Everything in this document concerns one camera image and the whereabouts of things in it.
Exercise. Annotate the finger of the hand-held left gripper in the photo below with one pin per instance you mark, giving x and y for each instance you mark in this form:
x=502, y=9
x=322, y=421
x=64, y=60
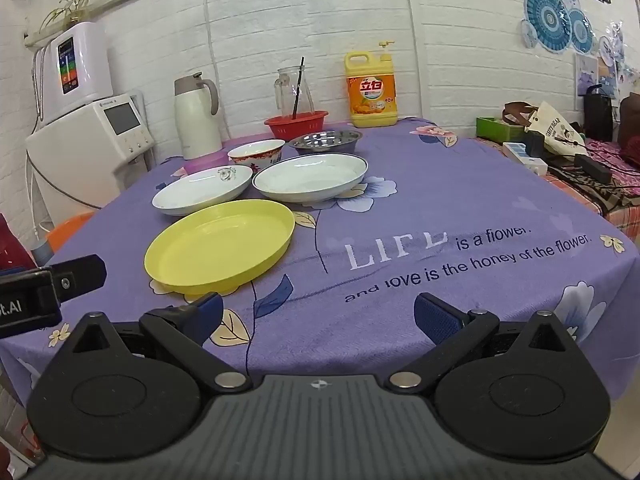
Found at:
x=82, y=272

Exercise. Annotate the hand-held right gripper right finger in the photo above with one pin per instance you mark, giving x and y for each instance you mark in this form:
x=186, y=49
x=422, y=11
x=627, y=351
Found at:
x=435, y=316

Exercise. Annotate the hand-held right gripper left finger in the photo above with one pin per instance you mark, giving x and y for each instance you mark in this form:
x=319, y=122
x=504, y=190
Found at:
x=210, y=311

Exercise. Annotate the white bowl red pattern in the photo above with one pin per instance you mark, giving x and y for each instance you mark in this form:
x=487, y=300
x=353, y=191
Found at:
x=255, y=157

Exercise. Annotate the orange plastic stool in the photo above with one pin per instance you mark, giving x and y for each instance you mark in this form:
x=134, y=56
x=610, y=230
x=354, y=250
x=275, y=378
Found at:
x=67, y=232

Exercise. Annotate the red bag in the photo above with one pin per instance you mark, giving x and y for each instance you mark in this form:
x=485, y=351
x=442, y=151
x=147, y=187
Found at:
x=12, y=250

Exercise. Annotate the yellow plastic plate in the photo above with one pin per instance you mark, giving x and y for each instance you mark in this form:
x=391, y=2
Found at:
x=220, y=245

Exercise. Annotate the purple floral tablecloth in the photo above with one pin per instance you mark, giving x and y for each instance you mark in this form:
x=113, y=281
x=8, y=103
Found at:
x=400, y=210

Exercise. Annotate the white countertop water dispenser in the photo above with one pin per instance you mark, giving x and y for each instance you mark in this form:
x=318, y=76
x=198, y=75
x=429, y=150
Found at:
x=75, y=160

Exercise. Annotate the white plate flower print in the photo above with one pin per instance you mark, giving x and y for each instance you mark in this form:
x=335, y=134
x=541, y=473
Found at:
x=200, y=191

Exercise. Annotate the white oval plate blue rim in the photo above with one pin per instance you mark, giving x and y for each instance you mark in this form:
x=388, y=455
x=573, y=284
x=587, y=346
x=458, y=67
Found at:
x=310, y=177

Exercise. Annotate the white plastic box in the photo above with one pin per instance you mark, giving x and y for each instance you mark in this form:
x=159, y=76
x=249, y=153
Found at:
x=522, y=157

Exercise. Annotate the white electric kettle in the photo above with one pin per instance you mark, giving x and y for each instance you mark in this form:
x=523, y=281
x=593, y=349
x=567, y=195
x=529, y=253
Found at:
x=197, y=120

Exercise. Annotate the green box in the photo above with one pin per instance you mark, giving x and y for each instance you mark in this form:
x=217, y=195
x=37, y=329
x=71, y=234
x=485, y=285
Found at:
x=495, y=130

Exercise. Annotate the red plastic colander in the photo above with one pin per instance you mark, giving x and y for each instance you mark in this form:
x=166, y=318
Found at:
x=300, y=129

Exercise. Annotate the stainless steel bowl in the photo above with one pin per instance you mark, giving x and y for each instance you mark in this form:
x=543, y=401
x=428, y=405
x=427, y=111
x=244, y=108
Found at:
x=325, y=141

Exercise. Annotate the plaid cloth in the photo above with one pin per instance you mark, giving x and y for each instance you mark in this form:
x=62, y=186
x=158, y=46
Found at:
x=615, y=205

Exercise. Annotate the black adapter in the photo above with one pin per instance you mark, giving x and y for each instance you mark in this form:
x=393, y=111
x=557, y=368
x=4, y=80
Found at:
x=592, y=167

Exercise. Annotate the brown paper bag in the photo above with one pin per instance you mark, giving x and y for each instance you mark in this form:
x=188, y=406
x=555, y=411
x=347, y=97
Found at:
x=555, y=130

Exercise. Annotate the clear glass pitcher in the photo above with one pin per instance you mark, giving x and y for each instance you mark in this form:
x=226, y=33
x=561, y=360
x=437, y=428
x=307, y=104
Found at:
x=286, y=95

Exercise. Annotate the yellow detergent bottle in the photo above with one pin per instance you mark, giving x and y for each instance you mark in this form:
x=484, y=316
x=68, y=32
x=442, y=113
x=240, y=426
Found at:
x=370, y=95

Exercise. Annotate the black stirring stick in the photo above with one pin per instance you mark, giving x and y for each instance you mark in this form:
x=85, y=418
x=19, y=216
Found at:
x=299, y=85

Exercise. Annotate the green potted plant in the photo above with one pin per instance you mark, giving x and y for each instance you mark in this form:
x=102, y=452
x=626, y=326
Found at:
x=76, y=9

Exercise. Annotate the large blue paper fan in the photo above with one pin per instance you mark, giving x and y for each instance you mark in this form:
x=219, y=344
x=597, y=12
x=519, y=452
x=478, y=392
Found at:
x=547, y=17

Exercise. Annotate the small blue paper fan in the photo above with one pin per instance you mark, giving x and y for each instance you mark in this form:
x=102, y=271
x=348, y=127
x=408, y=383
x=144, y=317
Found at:
x=580, y=30

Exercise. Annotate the white wall water purifier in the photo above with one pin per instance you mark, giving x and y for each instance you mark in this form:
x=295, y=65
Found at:
x=90, y=70

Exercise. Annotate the wall poster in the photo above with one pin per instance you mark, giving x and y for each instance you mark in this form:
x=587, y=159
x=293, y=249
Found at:
x=586, y=75

